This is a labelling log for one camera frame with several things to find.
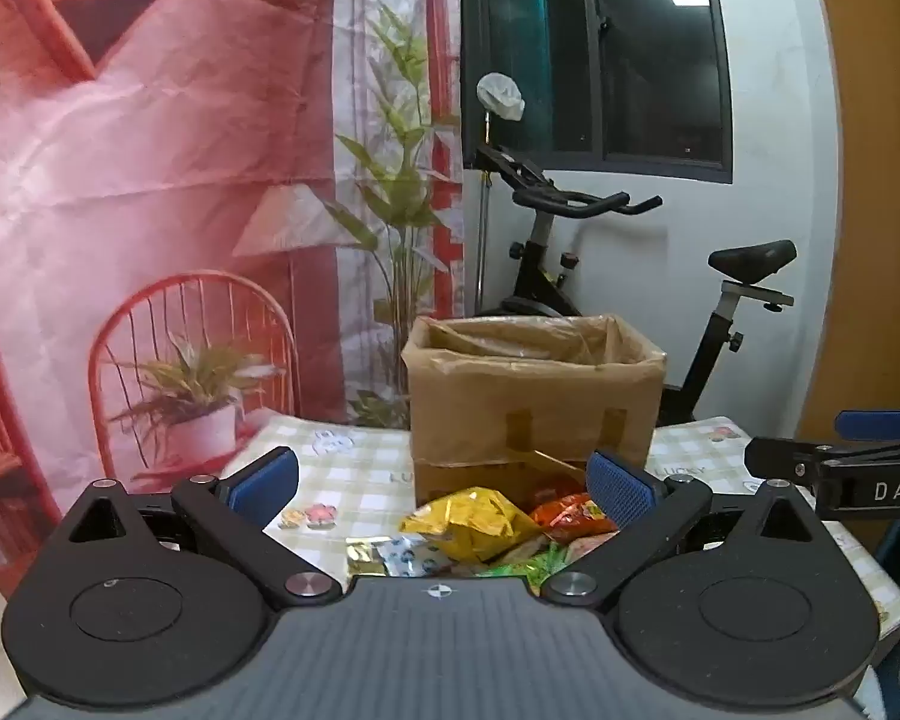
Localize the green snack packet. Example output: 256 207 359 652
476 544 572 587

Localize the blue white patterned packet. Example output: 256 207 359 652
375 536 460 578

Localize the yellow snack packet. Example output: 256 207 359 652
397 486 545 563

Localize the gold foil packet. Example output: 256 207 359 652
344 536 382 580

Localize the brown tape strip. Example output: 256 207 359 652
505 408 542 467
598 408 632 460

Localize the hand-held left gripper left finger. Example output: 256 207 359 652
60 447 344 611

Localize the black exercise bike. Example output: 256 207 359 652
472 141 798 430

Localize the orange snack packet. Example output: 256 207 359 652
529 490 620 541

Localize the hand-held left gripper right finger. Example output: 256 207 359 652
541 450 822 611

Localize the dark window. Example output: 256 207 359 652
460 0 735 184

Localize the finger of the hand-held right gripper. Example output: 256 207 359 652
744 436 824 483
835 403 900 443

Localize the metal pole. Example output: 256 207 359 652
476 111 496 317

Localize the wooden door panel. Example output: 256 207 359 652
795 0 900 437

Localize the red metal chair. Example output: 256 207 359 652
0 0 467 605

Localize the checked tablecloth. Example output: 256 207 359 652
221 409 900 691

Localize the white plastic bag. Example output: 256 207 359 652
476 73 527 123

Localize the brown cardboard box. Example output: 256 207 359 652
401 313 668 512

